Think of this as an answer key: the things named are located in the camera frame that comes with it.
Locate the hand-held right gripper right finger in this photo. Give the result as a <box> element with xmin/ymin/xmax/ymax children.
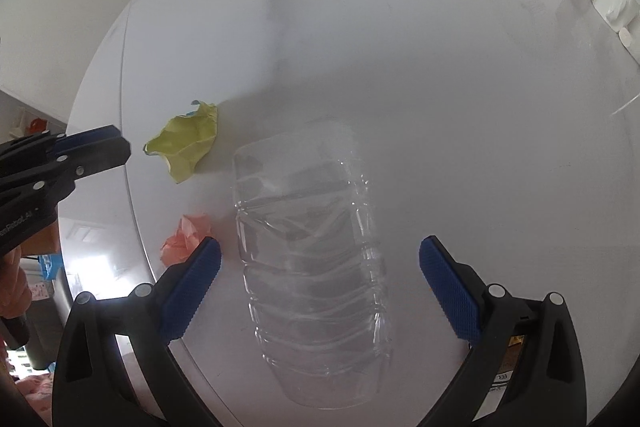
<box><xmin>419</xmin><ymin>235</ymin><xmax>588</xmax><ymax>427</ymax></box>

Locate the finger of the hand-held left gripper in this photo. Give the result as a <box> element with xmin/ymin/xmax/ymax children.
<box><xmin>0</xmin><ymin>125</ymin><xmax>123</xmax><ymax>172</ymax></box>
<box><xmin>0</xmin><ymin>138</ymin><xmax>132</xmax><ymax>208</ymax></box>

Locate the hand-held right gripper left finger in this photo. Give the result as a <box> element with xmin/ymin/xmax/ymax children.
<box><xmin>52</xmin><ymin>237</ymin><xmax>222</xmax><ymax>427</ymax></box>

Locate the clear plastic bottle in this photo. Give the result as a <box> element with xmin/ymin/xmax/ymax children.
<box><xmin>232</xmin><ymin>119</ymin><xmax>394</xmax><ymax>423</ymax></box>

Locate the person's left hand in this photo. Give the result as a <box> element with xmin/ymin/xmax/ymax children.
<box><xmin>0</xmin><ymin>249</ymin><xmax>33</xmax><ymax>321</ymax></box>

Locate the blue bag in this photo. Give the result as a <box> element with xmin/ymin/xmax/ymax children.
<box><xmin>39</xmin><ymin>253</ymin><xmax>64</xmax><ymax>281</ymax></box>

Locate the pink crumpled paper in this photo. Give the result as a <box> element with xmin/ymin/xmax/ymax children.
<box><xmin>160</xmin><ymin>214</ymin><xmax>216</xmax><ymax>268</ymax></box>

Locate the yellow crumpled paper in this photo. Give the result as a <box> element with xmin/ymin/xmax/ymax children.
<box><xmin>143</xmin><ymin>100</ymin><xmax>220</xmax><ymax>184</ymax></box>

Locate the pink patterned cloth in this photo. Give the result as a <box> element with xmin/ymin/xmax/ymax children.
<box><xmin>12</xmin><ymin>371</ymin><xmax>55</xmax><ymax>427</ymax></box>

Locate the clear glass mug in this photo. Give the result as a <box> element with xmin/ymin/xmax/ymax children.
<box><xmin>595</xmin><ymin>0</ymin><xmax>635</xmax><ymax>32</ymax></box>

